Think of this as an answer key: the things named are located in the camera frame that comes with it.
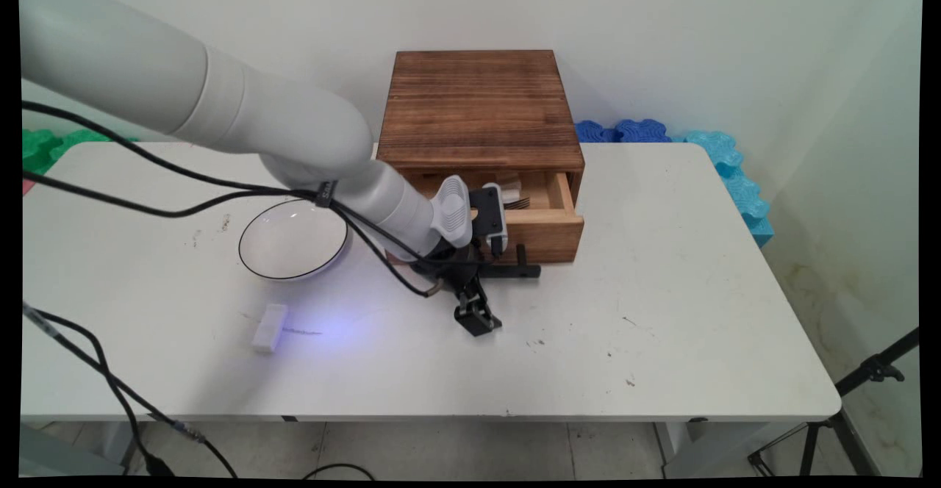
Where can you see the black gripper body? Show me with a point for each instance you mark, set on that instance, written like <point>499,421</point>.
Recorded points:
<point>456,271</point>

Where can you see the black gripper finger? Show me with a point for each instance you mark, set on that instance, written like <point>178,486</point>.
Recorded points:
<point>479,295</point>
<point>478,322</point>

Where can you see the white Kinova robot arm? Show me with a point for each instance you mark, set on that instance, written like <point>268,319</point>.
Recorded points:
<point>220,98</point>

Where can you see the metal fork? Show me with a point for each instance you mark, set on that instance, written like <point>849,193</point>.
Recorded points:
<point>518,203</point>

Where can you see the clear plastic utensil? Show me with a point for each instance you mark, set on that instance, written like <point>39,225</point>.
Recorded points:
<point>511,184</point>

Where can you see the brown wooden drawer cabinet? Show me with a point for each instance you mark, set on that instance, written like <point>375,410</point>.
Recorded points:
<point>478,106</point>

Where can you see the white plate with black rim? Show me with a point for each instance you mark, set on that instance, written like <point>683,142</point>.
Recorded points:
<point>287,242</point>

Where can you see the long white rectangular block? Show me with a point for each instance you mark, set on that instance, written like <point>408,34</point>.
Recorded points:
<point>270,328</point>

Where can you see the dark blue foam mat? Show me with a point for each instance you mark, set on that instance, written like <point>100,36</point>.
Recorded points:
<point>594,132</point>
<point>643,131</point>

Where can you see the white table leg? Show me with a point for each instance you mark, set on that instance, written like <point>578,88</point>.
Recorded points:
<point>117,440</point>
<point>676,444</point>

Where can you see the cyan foam mat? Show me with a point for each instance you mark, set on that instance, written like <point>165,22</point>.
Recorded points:
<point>735,172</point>

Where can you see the black tripod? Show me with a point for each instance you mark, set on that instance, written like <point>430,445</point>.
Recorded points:
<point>838,429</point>

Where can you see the green foam mat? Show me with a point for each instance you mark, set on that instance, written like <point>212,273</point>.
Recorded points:
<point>44,146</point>

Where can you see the pink foam mat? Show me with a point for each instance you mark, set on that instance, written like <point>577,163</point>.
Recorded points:
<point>28,184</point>

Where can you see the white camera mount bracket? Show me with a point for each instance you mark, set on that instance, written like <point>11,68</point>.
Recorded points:
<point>452,212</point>

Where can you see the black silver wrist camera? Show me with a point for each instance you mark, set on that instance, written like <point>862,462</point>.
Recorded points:
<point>491,216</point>

